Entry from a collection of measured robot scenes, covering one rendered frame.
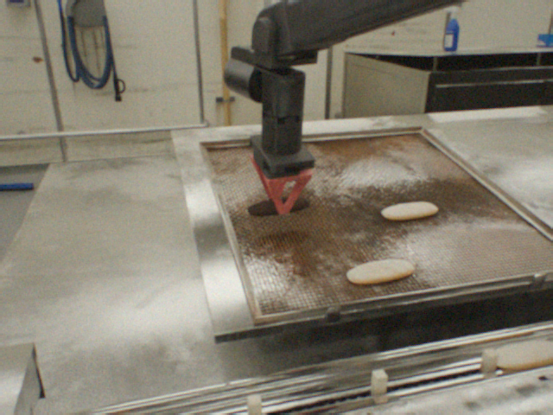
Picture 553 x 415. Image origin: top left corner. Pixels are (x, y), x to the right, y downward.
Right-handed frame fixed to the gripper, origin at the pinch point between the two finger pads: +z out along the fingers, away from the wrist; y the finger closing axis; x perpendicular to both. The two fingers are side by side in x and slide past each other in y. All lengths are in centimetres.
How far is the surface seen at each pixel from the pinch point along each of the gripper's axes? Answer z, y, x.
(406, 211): 3.6, 3.3, 21.0
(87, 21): 38, -336, -20
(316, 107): 101, -289, 144
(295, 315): 4.0, 19.3, -4.9
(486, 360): 6.1, 31.1, 14.1
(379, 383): 5.6, 30.3, 0.5
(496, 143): 5, -17, 57
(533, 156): 5, -9, 60
